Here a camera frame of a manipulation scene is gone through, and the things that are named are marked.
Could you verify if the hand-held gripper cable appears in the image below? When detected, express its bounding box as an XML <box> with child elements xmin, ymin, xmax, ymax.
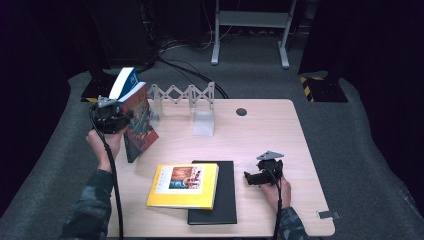
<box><xmin>89</xmin><ymin>103</ymin><xmax>125</xmax><ymax>240</ymax></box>
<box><xmin>266</xmin><ymin>166</ymin><xmax>284</xmax><ymax>240</ymax></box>

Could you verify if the grey tape strip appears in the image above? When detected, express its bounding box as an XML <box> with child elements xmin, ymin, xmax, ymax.
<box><xmin>316</xmin><ymin>210</ymin><xmax>342</xmax><ymax>221</ymax></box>

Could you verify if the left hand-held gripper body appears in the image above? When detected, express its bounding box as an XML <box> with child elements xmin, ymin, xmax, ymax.
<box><xmin>89</xmin><ymin>96</ymin><xmax>124</xmax><ymax>135</ymax></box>

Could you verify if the left hand-held gripper cable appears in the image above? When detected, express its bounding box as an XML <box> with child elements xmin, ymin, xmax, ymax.
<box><xmin>89</xmin><ymin>103</ymin><xmax>125</xmax><ymax>240</ymax></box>

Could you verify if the person's left hand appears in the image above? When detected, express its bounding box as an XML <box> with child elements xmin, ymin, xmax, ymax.
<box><xmin>85</xmin><ymin>128</ymin><xmax>127</xmax><ymax>173</ymax></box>

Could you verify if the red illustrated book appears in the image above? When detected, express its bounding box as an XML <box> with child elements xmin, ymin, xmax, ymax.
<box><xmin>118</xmin><ymin>81</ymin><xmax>160</xmax><ymax>164</ymax></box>

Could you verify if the white expandable book rack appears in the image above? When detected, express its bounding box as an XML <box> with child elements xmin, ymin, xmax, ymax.
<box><xmin>146</xmin><ymin>81</ymin><xmax>216</xmax><ymax>138</ymax></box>

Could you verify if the black hardcover book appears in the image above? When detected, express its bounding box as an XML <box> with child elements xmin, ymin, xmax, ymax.
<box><xmin>187</xmin><ymin>160</ymin><xmax>238</xmax><ymax>226</ymax></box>

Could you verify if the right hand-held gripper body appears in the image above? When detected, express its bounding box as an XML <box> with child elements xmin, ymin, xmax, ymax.
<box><xmin>256</xmin><ymin>150</ymin><xmax>285</xmax><ymax>186</ymax></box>

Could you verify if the person's right hand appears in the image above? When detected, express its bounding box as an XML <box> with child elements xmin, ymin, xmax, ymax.
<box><xmin>259</xmin><ymin>176</ymin><xmax>292</xmax><ymax>214</ymax></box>

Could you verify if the black floor cable bundle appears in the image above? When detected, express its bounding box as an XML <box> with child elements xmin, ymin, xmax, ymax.
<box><xmin>146</xmin><ymin>36</ymin><xmax>230</xmax><ymax>100</ymax></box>

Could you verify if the white metal stand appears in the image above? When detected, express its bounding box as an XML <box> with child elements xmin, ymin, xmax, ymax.
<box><xmin>210</xmin><ymin>0</ymin><xmax>298</xmax><ymax>70</ymax></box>

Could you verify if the yellow book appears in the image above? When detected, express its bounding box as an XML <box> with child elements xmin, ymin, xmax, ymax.
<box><xmin>146</xmin><ymin>162</ymin><xmax>220</xmax><ymax>211</ymax></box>

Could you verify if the right hand-held gripper cable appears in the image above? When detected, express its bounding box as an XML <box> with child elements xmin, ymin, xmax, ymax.
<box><xmin>266</xmin><ymin>166</ymin><xmax>284</xmax><ymax>240</ymax></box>

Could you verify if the thick blue book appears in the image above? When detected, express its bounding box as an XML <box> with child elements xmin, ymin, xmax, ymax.
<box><xmin>109</xmin><ymin>67</ymin><xmax>141</xmax><ymax>101</ymax></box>

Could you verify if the black yellow striped stand base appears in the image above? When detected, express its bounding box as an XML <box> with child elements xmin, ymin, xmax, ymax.
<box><xmin>299</xmin><ymin>71</ymin><xmax>349</xmax><ymax>103</ymax></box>
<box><xmin>80</xmin><ymin>66</ymin><xmax>113</xmax><ymax>104</ymax></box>

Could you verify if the black cabinet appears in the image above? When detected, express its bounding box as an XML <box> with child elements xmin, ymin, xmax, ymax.
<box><xmin>88</xmin><ymin>0</ymin><xmax>156</xmax><ymax>68</ymax></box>

